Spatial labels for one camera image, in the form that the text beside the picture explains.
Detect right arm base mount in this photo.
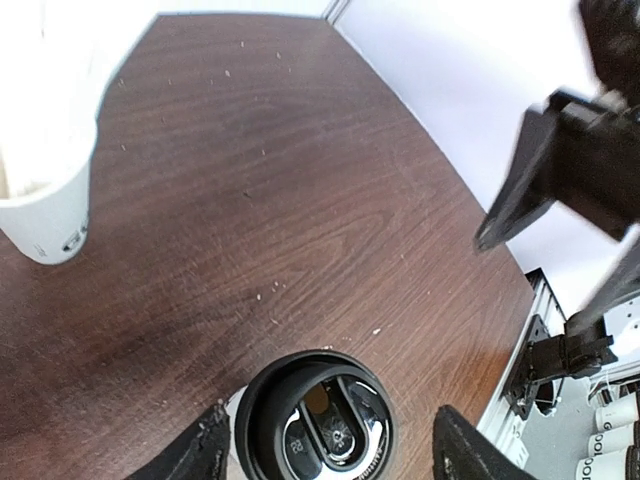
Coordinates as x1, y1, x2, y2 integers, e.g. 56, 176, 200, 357
502, 314, 618, 420

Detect right aluminium frame post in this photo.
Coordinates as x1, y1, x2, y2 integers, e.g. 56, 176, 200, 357
322, 0, 350, 25

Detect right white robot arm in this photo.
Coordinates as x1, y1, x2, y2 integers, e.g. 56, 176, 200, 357
474, 1, 639, 251

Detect white straw holder cup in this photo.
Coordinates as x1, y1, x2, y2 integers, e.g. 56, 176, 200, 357
0, 0, 131, 266

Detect aluminium front rail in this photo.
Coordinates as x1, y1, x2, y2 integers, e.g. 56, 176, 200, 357
477, 268, 566, 468

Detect black plastic cup lid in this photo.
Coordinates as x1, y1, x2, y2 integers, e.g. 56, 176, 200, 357
235, 350, 399, 479

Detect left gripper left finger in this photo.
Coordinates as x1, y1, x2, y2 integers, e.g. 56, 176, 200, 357
127, 407, 230, 480

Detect background paper cups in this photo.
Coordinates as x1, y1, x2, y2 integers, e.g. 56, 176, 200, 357
575, 392, 639, 480

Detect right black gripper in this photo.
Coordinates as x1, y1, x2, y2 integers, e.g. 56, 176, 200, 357
474, 90, 639, 330

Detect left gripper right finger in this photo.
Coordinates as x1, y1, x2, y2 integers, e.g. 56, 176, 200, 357
432, 405, 534, 480

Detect white paper coffee cup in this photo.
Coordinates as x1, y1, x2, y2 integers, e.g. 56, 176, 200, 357
225, 386, 248, 480

